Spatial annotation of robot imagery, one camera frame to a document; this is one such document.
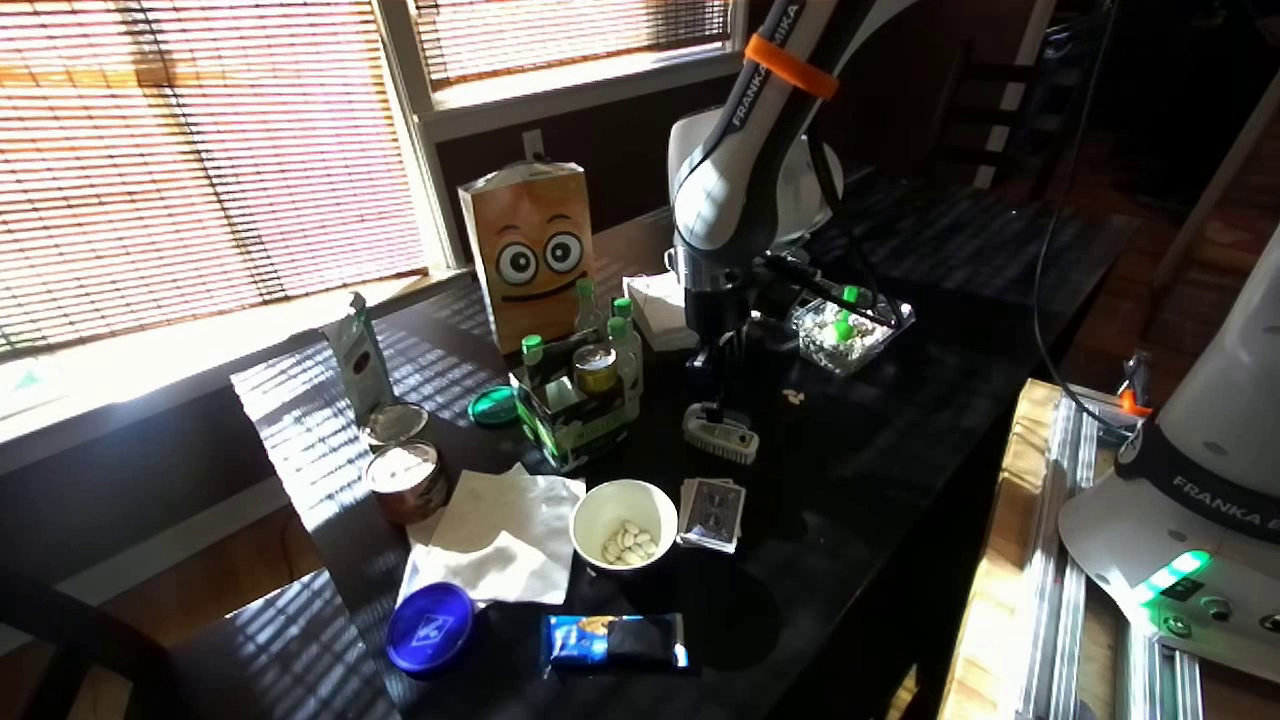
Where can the white bowl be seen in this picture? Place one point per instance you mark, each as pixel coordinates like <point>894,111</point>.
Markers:
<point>622,525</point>

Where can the brown tin can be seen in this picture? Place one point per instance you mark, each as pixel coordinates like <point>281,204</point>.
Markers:
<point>408,480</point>

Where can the blue round lid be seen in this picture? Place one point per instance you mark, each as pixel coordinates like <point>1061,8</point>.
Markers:
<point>429,627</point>

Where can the white green carton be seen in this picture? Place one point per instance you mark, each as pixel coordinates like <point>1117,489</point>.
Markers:
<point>361,361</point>

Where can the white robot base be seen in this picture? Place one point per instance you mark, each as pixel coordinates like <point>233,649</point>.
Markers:
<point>1185,537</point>

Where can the green black bottle carton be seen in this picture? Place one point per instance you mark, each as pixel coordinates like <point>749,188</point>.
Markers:
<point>583,395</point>

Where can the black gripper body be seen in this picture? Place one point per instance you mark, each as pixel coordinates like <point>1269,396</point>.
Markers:
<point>746,341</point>

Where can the blue snack bar wrapper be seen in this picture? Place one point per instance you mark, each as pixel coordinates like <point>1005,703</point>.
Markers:
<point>600,640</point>

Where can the white paper napkin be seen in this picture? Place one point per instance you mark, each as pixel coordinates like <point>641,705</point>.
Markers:
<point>503,537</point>

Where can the white foam block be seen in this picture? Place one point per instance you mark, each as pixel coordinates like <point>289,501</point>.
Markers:
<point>661,310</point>

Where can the clear plastic food container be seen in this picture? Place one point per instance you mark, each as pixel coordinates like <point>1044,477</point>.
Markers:
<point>879,326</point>

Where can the green plastic spoon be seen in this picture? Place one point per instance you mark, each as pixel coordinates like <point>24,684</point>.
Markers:
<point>845,326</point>

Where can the brown paper bag with face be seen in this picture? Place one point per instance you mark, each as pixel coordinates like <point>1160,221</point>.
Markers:
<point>528,228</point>

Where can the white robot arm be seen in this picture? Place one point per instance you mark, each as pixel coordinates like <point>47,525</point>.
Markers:
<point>743,177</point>

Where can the black wooden chair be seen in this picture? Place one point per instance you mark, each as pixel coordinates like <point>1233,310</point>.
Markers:
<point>86,636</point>

